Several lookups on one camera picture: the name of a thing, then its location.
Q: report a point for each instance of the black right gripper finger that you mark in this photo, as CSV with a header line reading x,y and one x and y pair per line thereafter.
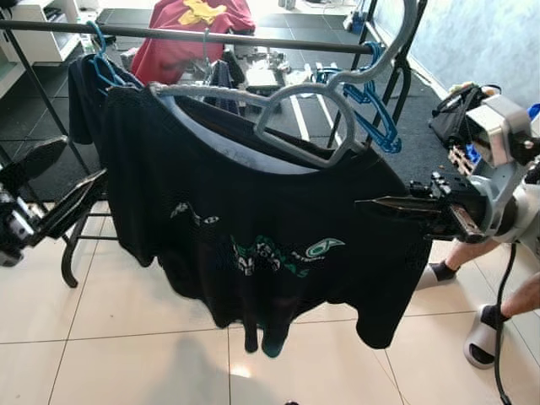
x,y
396,203
413,221

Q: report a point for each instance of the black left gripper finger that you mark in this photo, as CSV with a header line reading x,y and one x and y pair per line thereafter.
x,y
76,202
34,160

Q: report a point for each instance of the black t-shirt green print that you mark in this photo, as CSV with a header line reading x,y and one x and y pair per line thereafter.
x,y
253,202

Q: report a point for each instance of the grey plastic hanger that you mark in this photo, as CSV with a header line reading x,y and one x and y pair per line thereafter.
x,y
219,94

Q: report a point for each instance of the blue plastic hanger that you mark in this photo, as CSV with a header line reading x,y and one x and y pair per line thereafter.
x,y
386,135
363,94
105,72

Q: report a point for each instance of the person leg black sock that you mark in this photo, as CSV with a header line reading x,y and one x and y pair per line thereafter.
x,y
456,251
523,295

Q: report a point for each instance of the black floor mat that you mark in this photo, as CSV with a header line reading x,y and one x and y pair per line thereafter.
x,y
418,148

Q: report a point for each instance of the white slide sandal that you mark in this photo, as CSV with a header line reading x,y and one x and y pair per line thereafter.
x,y
481,346
434,281

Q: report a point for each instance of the plain dark shirt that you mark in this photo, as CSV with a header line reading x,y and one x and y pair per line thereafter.
x,y
84,110

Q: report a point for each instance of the black backpack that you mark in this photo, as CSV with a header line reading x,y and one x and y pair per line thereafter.
x,y
456,118

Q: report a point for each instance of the white shelf unit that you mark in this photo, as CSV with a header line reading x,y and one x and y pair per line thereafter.
x,y
42,38

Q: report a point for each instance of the red shirt yellow print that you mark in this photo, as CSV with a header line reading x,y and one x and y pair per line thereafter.
x,y
164,51

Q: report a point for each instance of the black metal clothes rack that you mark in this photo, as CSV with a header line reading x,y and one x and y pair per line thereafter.
x,y
253,40

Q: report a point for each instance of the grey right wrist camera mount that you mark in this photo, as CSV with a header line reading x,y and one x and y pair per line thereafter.
x,y
498,131

